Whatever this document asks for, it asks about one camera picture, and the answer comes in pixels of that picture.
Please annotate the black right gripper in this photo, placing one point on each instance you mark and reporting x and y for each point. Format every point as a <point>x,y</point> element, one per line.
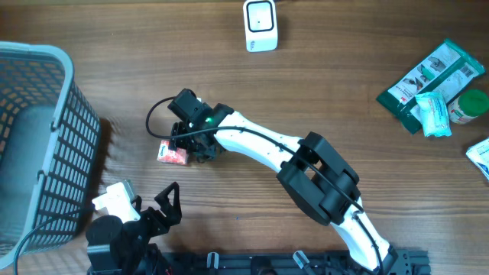
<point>177,138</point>

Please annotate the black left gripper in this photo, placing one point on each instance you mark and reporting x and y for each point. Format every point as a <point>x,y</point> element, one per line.
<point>173,212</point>

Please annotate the red tissue pack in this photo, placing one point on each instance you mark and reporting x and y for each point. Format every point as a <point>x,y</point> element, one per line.
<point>166,155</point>

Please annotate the teal white pack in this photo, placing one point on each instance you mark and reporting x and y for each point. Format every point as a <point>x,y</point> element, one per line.
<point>434,114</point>

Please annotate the green 3M gloves package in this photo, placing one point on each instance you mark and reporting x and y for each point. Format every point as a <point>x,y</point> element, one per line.
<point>447,70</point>

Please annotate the green lid jar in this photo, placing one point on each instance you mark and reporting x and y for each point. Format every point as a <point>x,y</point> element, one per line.
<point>468,106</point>

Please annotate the white blue pouch pack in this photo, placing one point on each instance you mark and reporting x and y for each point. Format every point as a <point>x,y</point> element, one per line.
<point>478,155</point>

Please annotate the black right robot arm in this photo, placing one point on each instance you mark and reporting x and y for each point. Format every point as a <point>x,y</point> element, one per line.
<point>315,176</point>

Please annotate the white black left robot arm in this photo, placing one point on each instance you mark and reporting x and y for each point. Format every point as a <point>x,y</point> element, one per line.
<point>119,242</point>

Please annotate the white barcode scanner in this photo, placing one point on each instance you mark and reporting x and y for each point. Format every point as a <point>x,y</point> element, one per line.
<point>260,25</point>

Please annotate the grey plastic mesh basket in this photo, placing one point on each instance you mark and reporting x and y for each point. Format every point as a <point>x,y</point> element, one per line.
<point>49,140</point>

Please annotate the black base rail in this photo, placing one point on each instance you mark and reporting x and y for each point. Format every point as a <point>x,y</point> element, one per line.
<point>328,263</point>

